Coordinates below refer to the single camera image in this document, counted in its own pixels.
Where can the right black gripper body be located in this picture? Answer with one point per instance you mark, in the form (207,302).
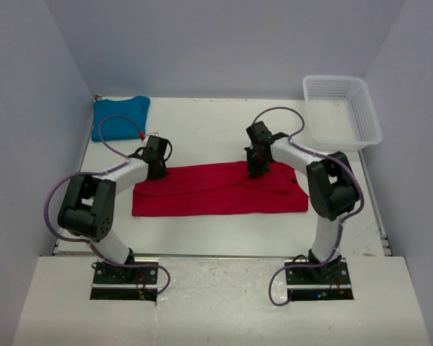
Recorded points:
(256,166)

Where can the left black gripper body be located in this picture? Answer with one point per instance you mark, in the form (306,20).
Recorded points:
(162,171)

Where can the red t shirt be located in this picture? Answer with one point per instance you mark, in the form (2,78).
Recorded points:
(219,189)

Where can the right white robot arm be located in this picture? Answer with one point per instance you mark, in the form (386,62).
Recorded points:
(332,186)

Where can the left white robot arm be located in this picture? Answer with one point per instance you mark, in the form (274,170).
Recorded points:
(87,209)

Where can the folded blue t shirt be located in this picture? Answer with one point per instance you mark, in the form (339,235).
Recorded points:
(121,120)

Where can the white plastic basket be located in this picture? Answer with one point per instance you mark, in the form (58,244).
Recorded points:
(340,113)

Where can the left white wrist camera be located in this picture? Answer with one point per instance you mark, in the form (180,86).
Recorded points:
(151,134)

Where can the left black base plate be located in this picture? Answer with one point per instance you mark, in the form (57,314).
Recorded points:
(112,283)

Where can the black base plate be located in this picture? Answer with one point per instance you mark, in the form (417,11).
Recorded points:
(329,283)
(112,283)

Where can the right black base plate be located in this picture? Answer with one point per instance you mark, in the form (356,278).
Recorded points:
(329,283)

